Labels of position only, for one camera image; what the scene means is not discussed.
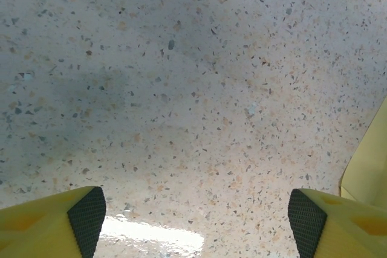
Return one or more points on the yellow cloth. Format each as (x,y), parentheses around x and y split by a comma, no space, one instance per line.
(372,164)

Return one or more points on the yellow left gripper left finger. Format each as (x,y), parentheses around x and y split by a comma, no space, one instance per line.
(33,234)

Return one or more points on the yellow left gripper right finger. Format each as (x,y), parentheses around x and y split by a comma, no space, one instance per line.
(356,234)

